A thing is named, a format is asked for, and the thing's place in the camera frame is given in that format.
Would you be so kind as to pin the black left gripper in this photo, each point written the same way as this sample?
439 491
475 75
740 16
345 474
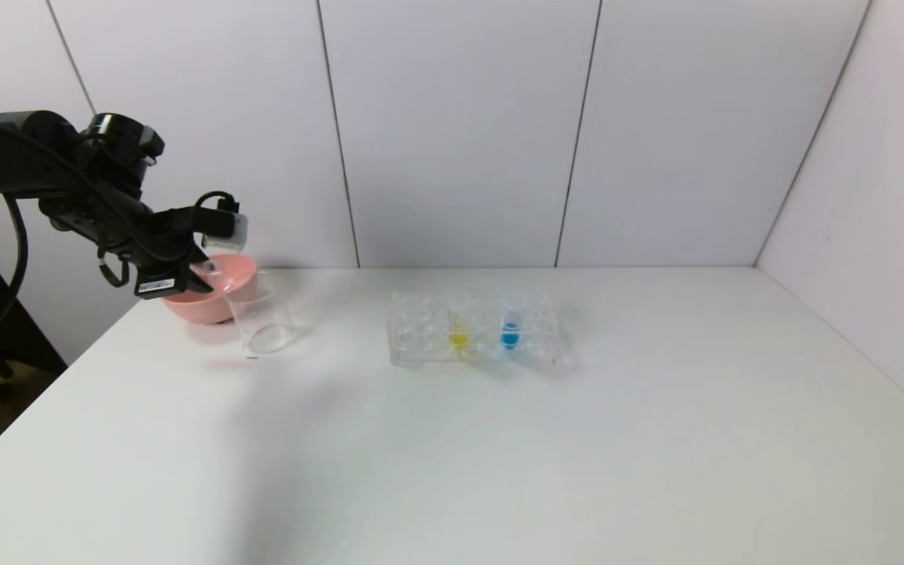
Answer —
158 285

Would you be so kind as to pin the test tube with red pigment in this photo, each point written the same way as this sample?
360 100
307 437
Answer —
213 273

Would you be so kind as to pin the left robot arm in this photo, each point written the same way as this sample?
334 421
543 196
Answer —
20 157

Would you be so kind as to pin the test tube with yellow pigment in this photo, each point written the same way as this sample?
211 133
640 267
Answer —
458 337

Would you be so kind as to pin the clear acrylic test tube rack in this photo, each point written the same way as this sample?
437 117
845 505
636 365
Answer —
483 355

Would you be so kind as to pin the test tube with blue pigment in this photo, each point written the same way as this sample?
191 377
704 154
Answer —
508 336

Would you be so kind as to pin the pink bowl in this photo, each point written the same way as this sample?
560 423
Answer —
216 310

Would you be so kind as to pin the clear glass beaker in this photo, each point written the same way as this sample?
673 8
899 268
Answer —
264 322

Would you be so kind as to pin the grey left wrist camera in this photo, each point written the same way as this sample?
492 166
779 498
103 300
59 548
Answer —
228 231

